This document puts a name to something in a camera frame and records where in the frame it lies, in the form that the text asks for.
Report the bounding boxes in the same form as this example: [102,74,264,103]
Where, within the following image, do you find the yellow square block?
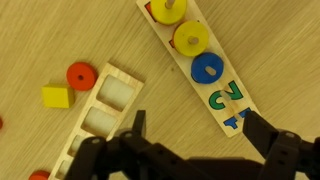
[41,84,75,108]

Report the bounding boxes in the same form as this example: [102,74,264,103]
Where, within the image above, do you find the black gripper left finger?
[64,110,213,180]

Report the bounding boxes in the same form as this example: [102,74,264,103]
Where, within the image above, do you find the round blue block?
[191,52,224,84]

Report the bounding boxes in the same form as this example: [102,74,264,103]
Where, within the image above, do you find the red ring beside frame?
[65,61,99,92]

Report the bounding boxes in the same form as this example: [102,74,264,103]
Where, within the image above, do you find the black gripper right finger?
[242,111,320,180]

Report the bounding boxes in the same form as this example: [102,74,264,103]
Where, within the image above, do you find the yellow ring end peg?
[150,0,187,25]

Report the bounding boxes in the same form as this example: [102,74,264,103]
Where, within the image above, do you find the red ring behind frame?
[28,170,51,180]

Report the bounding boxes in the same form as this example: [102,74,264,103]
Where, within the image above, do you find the wooden ladder shape frame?
[48,63,144,180]

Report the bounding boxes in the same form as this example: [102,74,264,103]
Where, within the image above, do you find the yellow ring middle peg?
[172,20,210,58]

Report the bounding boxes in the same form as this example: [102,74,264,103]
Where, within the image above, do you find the wooden peg number board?
[136,0,258,137]

